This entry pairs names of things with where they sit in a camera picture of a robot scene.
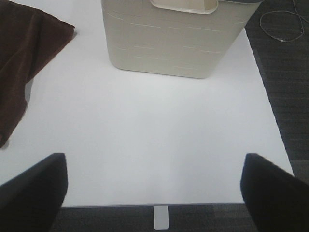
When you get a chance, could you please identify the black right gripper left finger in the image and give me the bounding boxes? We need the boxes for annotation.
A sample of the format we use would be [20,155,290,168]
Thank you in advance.
[0,153,68,232]

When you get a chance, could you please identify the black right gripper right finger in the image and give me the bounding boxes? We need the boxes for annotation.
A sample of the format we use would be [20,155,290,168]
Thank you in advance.
[240,153,309,232]

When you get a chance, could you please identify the dark brown towel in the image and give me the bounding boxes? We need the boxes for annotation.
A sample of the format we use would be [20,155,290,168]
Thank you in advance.
[0,0,74,146]

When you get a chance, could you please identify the beige basket with grey rim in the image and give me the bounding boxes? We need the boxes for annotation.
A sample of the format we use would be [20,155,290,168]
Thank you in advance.
[101,0,261,79]

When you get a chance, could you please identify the white table leg bracket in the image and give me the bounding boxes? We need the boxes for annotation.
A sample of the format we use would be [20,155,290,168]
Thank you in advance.
[153,205,169,230]

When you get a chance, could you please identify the thin cable on floor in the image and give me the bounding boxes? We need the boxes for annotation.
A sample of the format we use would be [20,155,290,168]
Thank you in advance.
[260,0,309,43]

